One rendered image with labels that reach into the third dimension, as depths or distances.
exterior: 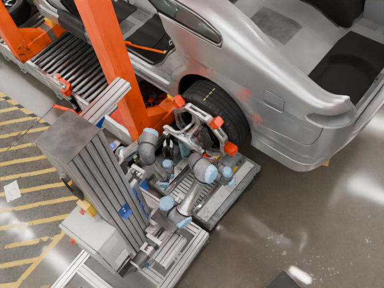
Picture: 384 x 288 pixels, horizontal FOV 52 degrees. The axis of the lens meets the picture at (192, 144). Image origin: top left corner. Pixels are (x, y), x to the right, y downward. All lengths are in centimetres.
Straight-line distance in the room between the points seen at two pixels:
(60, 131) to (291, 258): 245
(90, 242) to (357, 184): 265
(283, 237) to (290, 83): 172
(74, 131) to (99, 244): 86
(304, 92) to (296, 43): 131
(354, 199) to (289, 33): 169
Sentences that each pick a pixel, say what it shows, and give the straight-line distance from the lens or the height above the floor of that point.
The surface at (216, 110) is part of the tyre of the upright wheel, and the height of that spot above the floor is 116.
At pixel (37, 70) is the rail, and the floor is 39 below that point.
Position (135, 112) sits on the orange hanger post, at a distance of 332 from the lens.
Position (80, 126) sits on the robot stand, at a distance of 212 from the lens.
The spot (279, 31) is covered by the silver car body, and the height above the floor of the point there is 104.
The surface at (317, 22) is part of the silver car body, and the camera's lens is 410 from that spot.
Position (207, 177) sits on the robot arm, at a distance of 261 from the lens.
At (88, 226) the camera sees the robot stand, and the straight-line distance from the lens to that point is 274.
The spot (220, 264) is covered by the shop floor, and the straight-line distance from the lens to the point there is 377.
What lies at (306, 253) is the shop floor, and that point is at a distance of 386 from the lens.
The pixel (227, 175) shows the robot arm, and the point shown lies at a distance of 299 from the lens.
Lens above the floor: 364
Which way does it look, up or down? 57 degrees down
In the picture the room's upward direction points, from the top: 10 degrees counter-clockwise
